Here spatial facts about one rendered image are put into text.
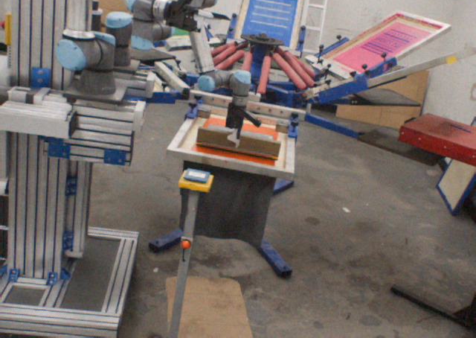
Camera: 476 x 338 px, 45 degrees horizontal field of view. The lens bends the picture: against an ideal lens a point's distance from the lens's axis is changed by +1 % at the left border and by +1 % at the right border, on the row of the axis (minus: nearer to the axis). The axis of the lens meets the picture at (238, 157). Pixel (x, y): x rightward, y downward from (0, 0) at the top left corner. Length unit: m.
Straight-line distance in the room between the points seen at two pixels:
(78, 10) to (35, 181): 0.91
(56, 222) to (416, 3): 5.42
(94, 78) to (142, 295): 1.42
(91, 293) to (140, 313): 0.36
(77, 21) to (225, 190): 1.06
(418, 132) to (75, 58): 1.87
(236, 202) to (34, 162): 0.94
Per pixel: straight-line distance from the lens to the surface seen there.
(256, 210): 2.77
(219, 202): 2.77
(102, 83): 2.36
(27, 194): 2.83
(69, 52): 2.22
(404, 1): 7.25
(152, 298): 3.30
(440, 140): 3.22
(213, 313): 3.23
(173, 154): 2.61
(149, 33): 2.08
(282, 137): 3.12
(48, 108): 2.41
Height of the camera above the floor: 1.95
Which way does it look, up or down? 21 degrees down
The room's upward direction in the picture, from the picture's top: 10 degrees clockwise
